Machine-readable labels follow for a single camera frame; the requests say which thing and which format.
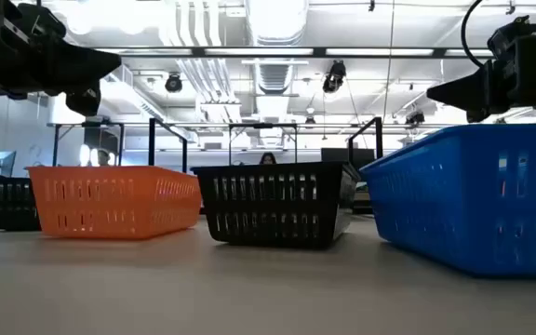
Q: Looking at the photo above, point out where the black background screen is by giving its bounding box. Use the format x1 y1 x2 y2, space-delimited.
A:
320 147 377 171

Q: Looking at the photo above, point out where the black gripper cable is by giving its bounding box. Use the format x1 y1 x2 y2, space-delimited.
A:
460 0 484 69

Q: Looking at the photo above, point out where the black plastic basket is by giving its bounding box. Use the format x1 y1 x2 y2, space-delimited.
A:
191 161 361 250
0 176 42 233

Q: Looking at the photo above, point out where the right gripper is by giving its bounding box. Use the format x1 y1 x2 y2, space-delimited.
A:
426 34 536 125

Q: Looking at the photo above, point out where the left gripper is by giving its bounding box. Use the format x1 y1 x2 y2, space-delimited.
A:
0 0 123 117

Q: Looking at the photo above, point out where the blue plastic basket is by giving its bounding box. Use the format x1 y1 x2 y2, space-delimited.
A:
359 123 536 279

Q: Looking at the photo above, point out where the black overhead rig beam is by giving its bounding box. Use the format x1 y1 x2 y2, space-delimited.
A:
94 46 495 59

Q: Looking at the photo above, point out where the thin hanging cable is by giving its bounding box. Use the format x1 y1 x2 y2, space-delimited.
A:
382 0 396 123

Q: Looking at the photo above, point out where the black background station frame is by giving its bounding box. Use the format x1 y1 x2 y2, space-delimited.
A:
47 121 126 168
227 122 299 165

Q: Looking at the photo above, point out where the silver ventilation duct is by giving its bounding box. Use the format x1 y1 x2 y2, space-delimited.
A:
244 0 310 47

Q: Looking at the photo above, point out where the orange plastic basket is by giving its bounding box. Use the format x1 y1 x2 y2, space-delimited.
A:
26 165 203 241

